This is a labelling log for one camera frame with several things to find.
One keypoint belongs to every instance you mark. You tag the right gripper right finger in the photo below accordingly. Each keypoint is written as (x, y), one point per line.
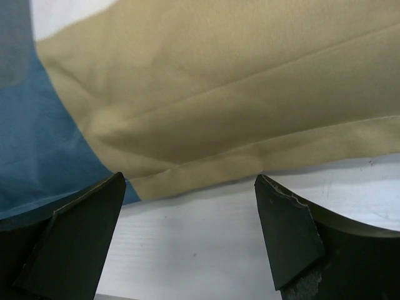
(315, 253)

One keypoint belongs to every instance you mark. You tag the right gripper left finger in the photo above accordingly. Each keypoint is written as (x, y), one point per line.
(58, 251)

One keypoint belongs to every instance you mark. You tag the checkered blue beige pillowcase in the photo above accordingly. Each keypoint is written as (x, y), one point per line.
(181, 95)

